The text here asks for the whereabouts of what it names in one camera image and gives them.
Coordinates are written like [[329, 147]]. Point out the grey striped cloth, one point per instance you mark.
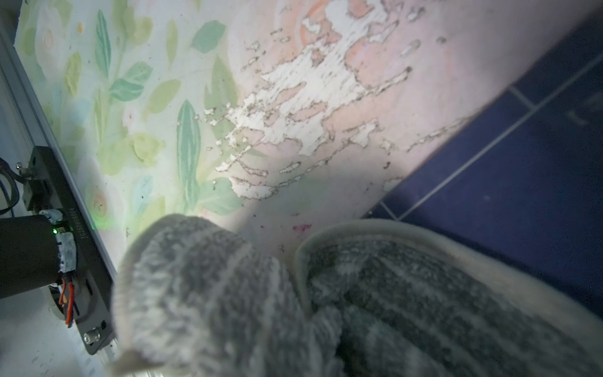
[[364, 298]]

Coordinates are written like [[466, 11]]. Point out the blue book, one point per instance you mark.
[[522, 182]]

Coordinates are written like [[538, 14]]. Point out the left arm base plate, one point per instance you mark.
[[47, 192]]

